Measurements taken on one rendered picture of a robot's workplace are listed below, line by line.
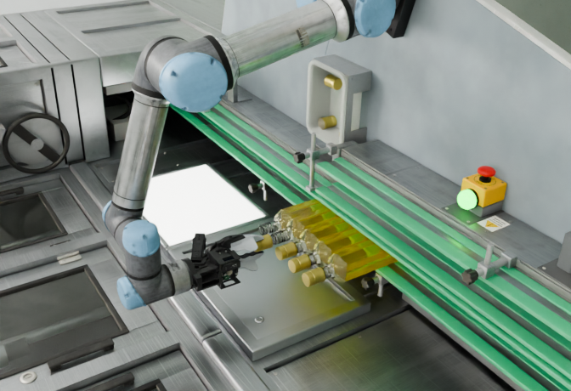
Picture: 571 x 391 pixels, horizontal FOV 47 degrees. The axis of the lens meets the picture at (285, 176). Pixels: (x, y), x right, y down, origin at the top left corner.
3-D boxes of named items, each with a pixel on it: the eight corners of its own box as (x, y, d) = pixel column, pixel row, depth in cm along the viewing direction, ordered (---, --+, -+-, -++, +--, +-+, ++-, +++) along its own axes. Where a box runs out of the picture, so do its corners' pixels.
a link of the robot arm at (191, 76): (359, -37, 149) (135, 48, 130) (402, -26, 137) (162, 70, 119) (365, 14, 155) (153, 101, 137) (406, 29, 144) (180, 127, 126)
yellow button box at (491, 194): (480, 195, 155) (457, 204, 152) (485, 167, 152) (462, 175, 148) (503, 209, 150) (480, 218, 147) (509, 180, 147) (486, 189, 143)
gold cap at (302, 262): (309, 270, 158) (294, 276, 156) (302, 260, 160) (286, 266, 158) (312, 261, 156) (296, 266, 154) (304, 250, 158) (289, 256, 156)
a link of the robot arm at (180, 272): (163, 285, 154) (161, 255, 150) (181, 278, 156) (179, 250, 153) (176, 302, 149) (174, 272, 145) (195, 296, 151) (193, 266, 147)
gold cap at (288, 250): (289, 251, 164) (274, 256, 162) (290, 239, 163) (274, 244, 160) (297, 257, 162) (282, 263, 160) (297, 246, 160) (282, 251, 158)
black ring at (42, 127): (70, 161, 229) (6, 175, 219) (61, 103, 219) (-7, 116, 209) (74, 166, 226) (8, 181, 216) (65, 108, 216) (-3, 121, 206)
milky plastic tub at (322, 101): (329, 124, 201) (305, 130, 197) (332, 53, 191) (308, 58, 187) (364, 145, 189) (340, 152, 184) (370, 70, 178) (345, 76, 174)
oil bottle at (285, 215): (336, 207, 186) (271, 229, 175) (337, 190, 183) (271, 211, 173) (348, 217, 182) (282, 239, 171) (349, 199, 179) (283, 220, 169)
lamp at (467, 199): (462, 202, 150) (453, 206, 149) (465, 184, 148) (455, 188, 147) (477, 211, 147) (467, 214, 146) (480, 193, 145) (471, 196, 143)
